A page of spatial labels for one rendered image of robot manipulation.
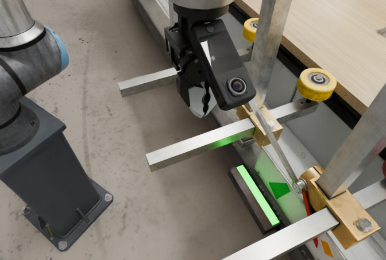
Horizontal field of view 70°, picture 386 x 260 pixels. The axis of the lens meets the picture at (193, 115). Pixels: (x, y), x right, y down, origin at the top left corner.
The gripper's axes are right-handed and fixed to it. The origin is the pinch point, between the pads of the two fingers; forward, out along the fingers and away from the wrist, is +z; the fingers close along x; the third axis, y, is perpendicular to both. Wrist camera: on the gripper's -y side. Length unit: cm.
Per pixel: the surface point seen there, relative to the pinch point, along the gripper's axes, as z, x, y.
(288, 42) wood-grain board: 7.1, -35.2, 18.9
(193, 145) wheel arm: 13.1, 0.5, 3.1
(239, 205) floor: 96, -30, 14
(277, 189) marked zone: 21.8, -14.1, -10.3
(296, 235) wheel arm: 10.2, -6.2, -21.6
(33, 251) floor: 96, 65, 35
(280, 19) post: -10.8, -17.4, 5.6
